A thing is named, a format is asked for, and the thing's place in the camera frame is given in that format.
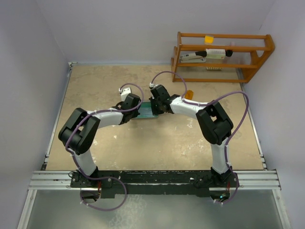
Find white red box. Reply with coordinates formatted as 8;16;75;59
206;49;226;60

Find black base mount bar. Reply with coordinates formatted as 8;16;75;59
68;169;239;200

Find orange sunglasses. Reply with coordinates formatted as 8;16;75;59
184;90;193;100

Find staples strip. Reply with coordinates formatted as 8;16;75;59
206;67;223;71

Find purple cable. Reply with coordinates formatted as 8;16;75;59
65;83;144;211
150;71;250;207

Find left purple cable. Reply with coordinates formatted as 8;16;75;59
65;83;144;211

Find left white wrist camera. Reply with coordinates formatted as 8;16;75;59
119;87;132;101

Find white stapler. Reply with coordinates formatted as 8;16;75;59
180;51;207;63

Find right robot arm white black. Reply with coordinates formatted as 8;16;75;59
149;83;235;187

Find grey-brown glasses case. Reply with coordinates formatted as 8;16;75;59
136;101;158;119

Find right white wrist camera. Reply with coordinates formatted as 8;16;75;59
149;82;159;89

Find black round knob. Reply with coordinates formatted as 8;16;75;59
225;50;233;57

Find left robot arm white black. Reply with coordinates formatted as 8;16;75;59
58;93;141;187

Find wooden shelf rack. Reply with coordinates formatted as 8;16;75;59
171;32;275;83

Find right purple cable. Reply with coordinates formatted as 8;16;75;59
150;71;250;207

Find light blue cleaning cloth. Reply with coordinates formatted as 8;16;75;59
139;106;153;116

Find yellow sticky note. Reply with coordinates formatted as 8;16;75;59
204;35;214;45

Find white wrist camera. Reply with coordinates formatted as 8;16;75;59
119;87;132;101
149;82;159;89

